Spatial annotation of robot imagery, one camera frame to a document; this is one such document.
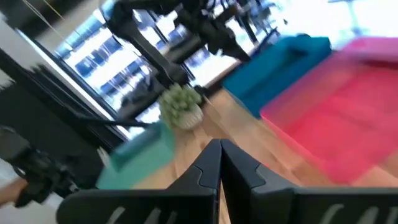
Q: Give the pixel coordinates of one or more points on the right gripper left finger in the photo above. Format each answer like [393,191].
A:
[186,205]

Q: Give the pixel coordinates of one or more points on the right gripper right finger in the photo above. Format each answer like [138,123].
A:
[280,208]

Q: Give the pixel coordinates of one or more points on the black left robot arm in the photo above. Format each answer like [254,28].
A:
[149,49]

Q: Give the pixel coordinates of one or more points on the teal translucent plastic bin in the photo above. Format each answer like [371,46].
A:
[140,161]

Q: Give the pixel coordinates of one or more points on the blue plastic bin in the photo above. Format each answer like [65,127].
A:
[273,74]

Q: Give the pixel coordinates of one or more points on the pink translucent plastic bin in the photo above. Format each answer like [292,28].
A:
[335,118]

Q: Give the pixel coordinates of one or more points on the large window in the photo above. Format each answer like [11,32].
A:
[105,68]

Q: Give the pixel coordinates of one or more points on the person's hand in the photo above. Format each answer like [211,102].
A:
[12,191]

